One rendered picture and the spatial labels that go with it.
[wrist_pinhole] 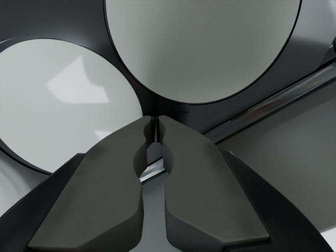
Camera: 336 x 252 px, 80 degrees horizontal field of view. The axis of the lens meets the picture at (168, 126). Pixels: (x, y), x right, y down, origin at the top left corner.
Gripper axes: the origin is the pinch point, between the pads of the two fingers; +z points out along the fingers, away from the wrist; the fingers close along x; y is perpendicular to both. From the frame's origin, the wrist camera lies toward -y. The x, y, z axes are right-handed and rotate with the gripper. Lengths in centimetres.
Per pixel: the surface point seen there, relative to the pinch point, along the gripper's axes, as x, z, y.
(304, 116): 11.0, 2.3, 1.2
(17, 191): -11.3, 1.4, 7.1
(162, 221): 0.3, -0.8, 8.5
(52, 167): -7.8, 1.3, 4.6
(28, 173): -9.8, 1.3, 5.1
